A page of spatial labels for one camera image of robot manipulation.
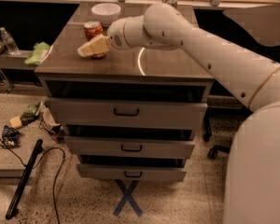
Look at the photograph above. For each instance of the blue chip bag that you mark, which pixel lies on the blue chip bag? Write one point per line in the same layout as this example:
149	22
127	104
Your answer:
10	137

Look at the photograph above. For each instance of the grey drawer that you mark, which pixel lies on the grey drawer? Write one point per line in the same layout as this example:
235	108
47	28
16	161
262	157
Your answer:
131	173
138	148
127	114

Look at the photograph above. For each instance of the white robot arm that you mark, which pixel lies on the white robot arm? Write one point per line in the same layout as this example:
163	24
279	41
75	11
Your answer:
252	193

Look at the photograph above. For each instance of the red coke can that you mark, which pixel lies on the red coke can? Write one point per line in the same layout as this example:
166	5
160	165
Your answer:
92	29

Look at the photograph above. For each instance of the top grey drawer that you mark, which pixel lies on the top grey drawer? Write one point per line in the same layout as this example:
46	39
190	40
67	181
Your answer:
127	114

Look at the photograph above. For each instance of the grey drawer cabinet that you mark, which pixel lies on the grey drawer cabinet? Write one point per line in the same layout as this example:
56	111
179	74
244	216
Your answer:
136	75

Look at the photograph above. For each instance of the clear plastic water bottle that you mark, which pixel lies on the clear plastic water bottle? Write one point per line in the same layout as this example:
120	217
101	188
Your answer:
9	41

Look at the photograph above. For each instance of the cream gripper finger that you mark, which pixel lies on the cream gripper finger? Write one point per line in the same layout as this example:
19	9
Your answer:
98	45

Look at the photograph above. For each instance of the green chip bag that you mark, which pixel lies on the green chip bag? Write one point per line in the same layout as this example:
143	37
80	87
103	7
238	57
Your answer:
30	113

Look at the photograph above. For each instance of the white bowl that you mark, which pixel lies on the white bowl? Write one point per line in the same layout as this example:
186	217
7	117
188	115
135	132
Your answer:
106	13

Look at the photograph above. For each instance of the green cloth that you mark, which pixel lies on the green cloth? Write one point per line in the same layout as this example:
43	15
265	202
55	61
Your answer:
38	54

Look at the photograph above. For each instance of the black bar on floor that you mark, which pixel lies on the black bar on floor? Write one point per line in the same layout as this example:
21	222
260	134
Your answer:
12	210

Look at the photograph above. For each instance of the bottom grey drawer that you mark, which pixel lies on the bottom grey drawer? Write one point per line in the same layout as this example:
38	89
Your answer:
131	173

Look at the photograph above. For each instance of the yellow sponge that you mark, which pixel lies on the yellow sponge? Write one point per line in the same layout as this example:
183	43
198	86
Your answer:
16	122

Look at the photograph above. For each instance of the middle grey drawer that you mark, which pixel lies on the middle grey drawer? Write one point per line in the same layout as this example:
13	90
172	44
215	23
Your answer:
138	148

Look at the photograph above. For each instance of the black office chair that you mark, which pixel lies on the black office chair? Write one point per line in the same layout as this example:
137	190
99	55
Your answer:
213	151

